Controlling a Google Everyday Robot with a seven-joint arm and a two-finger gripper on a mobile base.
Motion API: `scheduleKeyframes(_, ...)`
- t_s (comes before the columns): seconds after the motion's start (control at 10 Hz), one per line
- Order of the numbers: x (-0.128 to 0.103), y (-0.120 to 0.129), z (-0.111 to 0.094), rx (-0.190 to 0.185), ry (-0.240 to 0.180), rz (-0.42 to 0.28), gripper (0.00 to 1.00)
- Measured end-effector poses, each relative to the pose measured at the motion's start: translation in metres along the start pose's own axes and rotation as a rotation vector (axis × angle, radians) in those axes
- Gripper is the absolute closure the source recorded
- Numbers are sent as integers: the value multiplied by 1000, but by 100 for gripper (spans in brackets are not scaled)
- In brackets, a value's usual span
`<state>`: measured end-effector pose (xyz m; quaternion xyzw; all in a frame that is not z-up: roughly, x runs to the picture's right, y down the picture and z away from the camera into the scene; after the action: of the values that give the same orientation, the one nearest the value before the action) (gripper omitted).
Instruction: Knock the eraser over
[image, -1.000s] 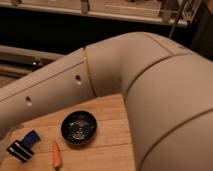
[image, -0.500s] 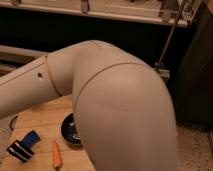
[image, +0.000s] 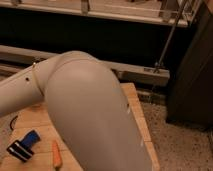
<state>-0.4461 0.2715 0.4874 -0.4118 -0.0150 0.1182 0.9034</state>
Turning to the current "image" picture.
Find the orange carrot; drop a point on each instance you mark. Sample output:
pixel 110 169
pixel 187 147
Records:
pixel 57 160

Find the metal rod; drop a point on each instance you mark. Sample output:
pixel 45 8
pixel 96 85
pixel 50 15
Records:
pixel 158 65

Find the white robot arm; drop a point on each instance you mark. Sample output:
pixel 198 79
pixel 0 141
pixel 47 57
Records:
pixel 87 107

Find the blue and black eraser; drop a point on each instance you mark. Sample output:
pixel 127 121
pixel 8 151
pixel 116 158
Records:
pixel 22 149

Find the dark cabinet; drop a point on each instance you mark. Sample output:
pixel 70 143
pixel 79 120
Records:
pixel 190 98

